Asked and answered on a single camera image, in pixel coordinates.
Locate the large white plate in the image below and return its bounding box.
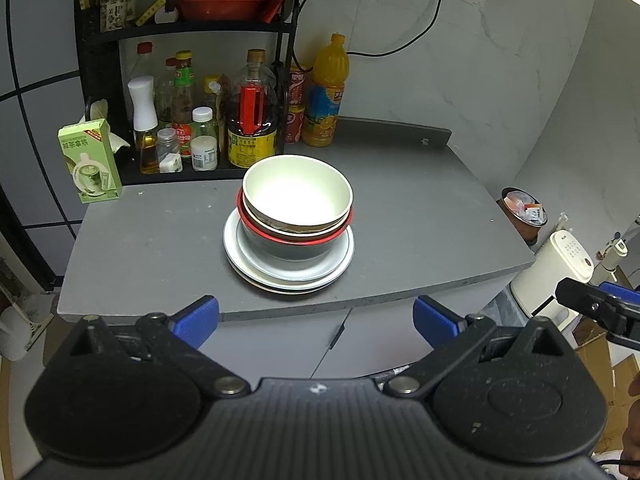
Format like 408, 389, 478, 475
222, 209, 346, 296

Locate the red and black bowl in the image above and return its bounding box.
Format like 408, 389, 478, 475
235, 188, 354, 260

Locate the white plate blue script logo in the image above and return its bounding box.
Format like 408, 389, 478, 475
235, 226, 355, 283

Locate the cream bowl patterned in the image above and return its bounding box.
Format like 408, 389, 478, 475
242, 198, 352, 240

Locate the black metal kitchen rack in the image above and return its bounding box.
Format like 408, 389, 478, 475
74, 0, 300, 185

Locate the person's hand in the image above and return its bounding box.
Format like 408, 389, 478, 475
622, 375, 640, 462

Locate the cream electric kettle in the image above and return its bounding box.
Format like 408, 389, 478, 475
510, 230, 594, 330

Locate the brown pot with trash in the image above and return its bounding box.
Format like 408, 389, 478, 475
497, 188, 548, 247

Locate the clear spice shaker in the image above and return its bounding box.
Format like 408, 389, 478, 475
156, 127, 182, 174

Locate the small white label jar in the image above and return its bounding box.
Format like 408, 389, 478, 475
191, 136, 218, 171

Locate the large soy sauce bottle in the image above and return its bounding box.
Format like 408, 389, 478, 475
227, 48, 278, 169

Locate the white top oil dispenser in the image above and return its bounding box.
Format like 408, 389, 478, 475
128, 76, 158, 174

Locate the green tea carton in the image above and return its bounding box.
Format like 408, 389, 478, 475
58, 118, 122, 204

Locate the white cap green bottle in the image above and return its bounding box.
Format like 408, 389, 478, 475
192, 106, 217, 140

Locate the green label sauce bottle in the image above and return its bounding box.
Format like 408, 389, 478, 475
171, 50, 194, 158

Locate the red cola can lower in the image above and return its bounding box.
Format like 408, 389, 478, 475
285, 105, 305, 143

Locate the red cola can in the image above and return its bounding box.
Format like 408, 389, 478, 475
285, 105, 305, 143
288, 63, 307, 106

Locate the red cola can upper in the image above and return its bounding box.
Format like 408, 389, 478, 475
288, 63, 307, 106

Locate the orange juice bottle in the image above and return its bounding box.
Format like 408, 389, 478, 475
302, 32, 349, 148

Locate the red basket on shelf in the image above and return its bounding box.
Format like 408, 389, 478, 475
176, 0, 268, 22

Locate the black power cable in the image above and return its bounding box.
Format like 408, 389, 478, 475
292, 0, 452, 76

